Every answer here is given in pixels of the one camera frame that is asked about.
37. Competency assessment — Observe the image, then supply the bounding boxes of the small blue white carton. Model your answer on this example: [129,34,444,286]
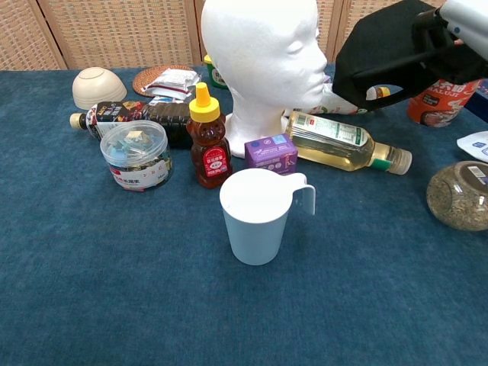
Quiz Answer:
[149,95,192,107]

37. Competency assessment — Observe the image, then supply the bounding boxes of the red cylindrical snack tub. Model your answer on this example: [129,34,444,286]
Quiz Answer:
[406,78,483,128]

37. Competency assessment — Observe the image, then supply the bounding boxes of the woven bamboo folding screen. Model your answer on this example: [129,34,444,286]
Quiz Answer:
[0,0,488,72]

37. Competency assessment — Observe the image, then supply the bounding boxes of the white snack packet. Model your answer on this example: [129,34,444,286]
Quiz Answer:
[140,68,202,98]

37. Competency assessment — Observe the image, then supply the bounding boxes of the cream ceramic bowl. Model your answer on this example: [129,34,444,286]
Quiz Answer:
[72,66,128,111]

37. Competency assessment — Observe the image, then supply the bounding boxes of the green tub with yellow lid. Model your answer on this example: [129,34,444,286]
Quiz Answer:
[203,54,230,90]

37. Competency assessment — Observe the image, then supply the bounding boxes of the round woven rattan coaster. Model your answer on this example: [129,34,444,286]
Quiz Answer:
[132,65,195,98]

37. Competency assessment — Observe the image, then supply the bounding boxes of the white plastic cup with handle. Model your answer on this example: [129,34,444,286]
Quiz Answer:
[219,169,317,267]

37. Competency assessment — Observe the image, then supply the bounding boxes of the white sugar bag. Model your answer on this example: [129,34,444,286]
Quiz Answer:
[456,130,488,163]

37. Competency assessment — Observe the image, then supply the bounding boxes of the bear-shaped honey bottle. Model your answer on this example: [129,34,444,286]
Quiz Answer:
[186,82,233,190]

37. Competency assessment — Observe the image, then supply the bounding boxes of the dark blue floral box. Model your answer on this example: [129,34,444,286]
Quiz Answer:
[470,78,488,124]

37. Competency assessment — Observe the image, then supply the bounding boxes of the blue felt table cover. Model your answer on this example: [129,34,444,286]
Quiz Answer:
[0,67,488,366]

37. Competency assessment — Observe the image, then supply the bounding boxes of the white foam mannequin head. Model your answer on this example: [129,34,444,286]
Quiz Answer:
[201,0,329,159]

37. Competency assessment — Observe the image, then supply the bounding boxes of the clear jar of clips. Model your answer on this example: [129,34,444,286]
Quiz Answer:
[99,120,174,193]

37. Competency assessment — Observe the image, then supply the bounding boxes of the dark tea bottle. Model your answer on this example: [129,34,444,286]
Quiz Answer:
[69,100,196,150]

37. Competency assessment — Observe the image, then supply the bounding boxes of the pale yellow tea bottle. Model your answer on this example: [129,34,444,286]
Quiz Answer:
[284,108,414,176]

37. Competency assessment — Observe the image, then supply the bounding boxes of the black baseball cap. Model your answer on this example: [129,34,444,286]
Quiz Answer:
[332,0,488,113]

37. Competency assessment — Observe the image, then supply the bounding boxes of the small purple box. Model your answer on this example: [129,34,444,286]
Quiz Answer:
[244,133,299,177]

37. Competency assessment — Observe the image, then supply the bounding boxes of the round glass jar of seeds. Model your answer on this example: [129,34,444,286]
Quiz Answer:
[425,160,488,233]

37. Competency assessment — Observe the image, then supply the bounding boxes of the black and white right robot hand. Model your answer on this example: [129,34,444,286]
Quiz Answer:
[352,0,488,79]

